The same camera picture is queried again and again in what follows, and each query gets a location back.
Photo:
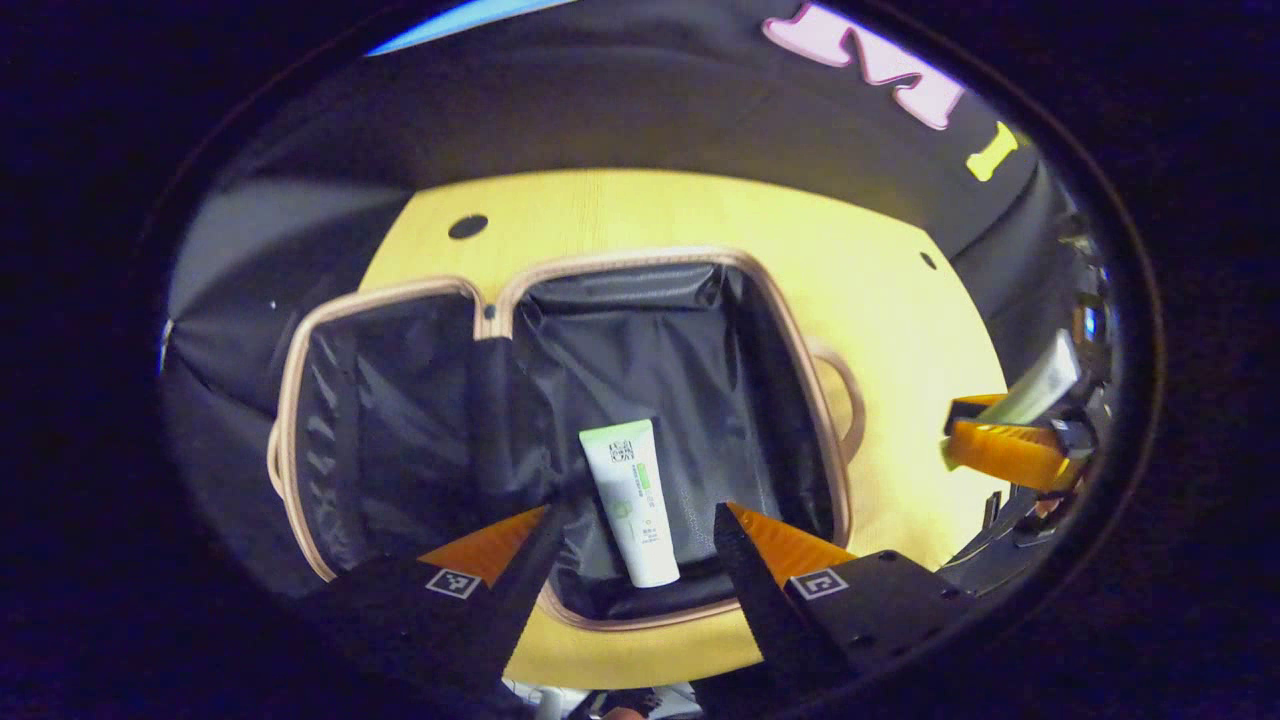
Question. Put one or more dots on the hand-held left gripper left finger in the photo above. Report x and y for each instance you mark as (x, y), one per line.
(525, 590)

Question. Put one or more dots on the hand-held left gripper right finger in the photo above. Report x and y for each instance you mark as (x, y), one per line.
(755, 590)

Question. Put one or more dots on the small pale green tube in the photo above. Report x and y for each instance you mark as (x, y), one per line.
(1040, 385)

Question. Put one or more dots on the black backdrop cloth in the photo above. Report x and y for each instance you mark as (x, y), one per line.
(600, 110)

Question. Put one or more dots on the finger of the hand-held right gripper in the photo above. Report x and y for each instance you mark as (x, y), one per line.
(975, 402)
(1010, 455)

